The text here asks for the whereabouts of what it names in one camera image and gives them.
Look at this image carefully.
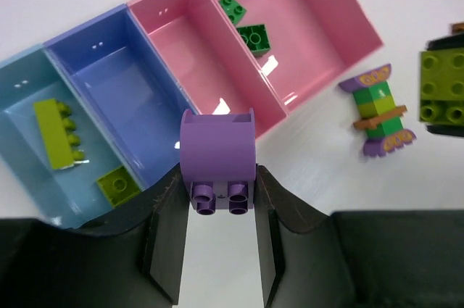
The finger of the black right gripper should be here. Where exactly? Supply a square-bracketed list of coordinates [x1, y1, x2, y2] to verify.
[426, 124, 464, 138]
[426, 31, 464, 51]

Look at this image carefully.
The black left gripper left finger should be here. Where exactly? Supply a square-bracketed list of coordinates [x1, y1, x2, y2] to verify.
[1, 167, 189, 307]

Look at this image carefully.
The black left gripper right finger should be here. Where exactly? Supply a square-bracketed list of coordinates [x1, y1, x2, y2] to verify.
[254, 165, 463, 307]

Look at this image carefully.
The lime green sloped lego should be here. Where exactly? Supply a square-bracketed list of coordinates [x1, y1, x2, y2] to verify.
[419, 48, 463, 126]

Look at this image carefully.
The lego stack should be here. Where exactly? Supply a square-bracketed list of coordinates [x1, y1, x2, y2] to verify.
[339, 63, 416, 157]

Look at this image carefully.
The purple rounded lego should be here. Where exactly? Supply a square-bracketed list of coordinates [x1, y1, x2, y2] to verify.
[180, 109, 257, 216]

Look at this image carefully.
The lime green square lego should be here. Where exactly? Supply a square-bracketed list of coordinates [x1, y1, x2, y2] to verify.
[33, 99, 86, 170]

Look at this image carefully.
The dark green square lego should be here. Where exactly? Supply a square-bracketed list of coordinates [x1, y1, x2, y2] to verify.
[237, 24, 271, 57]

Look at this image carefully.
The dark green lego plate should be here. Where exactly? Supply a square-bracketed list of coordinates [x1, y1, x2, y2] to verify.
[219, 0, 247, 25]

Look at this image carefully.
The light blue bin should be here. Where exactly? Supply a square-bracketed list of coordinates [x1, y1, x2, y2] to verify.
[1, 46, 141, 228]

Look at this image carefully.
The large pink bin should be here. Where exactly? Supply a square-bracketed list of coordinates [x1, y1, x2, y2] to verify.
[237, 0, 383, 111]

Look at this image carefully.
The small pink bin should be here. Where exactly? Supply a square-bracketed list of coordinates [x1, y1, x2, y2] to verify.
[128, 0, 287, 136]

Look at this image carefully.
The dark blue bin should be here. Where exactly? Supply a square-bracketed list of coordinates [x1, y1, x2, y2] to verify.
[44, 4, 194, 189]

